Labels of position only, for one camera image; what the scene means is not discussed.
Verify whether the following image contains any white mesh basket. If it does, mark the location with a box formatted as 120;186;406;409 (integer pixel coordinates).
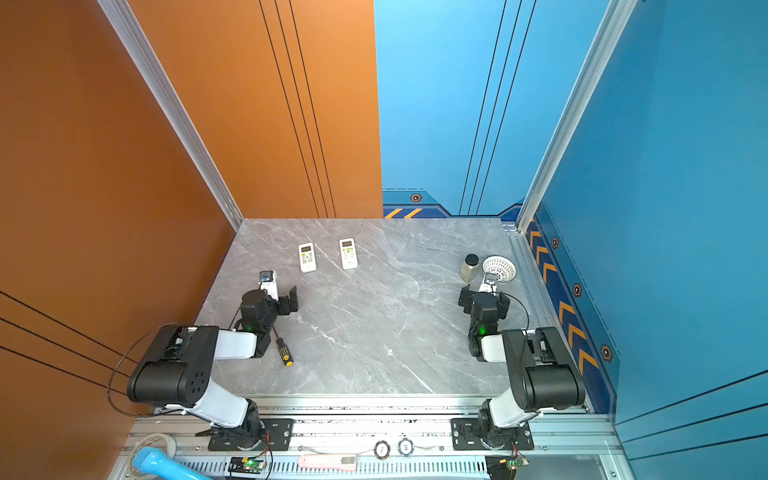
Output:
482;255;517;284

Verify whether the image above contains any white remote control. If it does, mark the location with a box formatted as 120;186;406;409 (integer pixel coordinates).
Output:
299;243;317;273
339;238;358;270

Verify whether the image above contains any green circuit board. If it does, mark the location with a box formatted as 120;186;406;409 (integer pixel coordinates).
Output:
227;456;268;476

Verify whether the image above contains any blue cylinder handle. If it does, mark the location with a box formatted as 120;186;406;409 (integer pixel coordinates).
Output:
132;447;209;480

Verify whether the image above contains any glass jar black lid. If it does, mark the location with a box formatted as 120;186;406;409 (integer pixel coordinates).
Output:
459;254;480;283

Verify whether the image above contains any black round badge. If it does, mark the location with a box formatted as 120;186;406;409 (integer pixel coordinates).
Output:
373;440;391;460

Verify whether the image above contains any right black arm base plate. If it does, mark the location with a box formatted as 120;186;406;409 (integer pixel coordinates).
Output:
450;418;535;451

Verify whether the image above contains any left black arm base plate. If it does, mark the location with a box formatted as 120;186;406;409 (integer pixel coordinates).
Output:
207;418;294;452

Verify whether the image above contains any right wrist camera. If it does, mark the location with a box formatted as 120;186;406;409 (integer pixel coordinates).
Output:
478;274;498;294

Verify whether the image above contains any black yellow screwdriver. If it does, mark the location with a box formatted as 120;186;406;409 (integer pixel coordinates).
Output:
272;328;293;367

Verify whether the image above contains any white tape roll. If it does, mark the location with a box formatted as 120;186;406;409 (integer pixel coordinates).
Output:
130;433;177;460

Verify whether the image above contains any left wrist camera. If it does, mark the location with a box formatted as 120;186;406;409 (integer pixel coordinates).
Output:
259;270;279;301

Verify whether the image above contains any blue round badge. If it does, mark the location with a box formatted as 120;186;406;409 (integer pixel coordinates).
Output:
397;437;415;457

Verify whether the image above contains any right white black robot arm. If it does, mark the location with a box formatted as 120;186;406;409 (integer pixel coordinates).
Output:
458;285;587;449

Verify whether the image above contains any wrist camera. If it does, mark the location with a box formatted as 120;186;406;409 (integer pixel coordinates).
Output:
478;274;498;294
259;270;279;301

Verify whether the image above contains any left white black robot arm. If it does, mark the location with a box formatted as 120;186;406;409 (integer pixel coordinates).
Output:
126;287;299;451

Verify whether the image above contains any small circuit board right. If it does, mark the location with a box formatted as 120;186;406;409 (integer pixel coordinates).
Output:
499;455;529;472

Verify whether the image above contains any pink utility knife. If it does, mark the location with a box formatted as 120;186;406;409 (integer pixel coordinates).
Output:
298;454;357;472

